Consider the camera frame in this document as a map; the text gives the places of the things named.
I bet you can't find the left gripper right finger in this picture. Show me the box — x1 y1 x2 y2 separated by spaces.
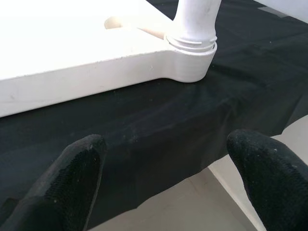
226 129 308 231

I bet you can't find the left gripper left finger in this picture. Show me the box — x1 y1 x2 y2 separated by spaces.
0 134 107 231

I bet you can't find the white plastic table leg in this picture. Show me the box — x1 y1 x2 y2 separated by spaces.
168 0 222 52

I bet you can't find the black tablecloth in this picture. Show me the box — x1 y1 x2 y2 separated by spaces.
0 0 308 229

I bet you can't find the clear tape strip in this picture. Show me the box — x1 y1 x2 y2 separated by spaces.
259 6 289 19

